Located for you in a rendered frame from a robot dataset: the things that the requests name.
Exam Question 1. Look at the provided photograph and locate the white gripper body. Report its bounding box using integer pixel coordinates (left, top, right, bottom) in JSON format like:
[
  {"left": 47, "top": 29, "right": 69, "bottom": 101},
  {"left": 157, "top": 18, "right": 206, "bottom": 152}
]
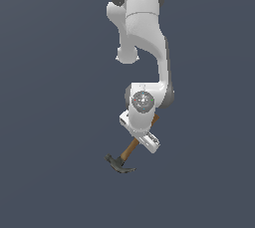
[{"left": 119, "top": 110, "right": 161, "bottom": 154}]

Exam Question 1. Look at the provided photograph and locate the wooden handled claw hammer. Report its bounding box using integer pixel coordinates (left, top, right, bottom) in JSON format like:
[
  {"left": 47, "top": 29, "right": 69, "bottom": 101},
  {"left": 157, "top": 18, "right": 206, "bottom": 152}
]
[{"left": 105, "top": 114, "right": 160, "bottom": 174}]

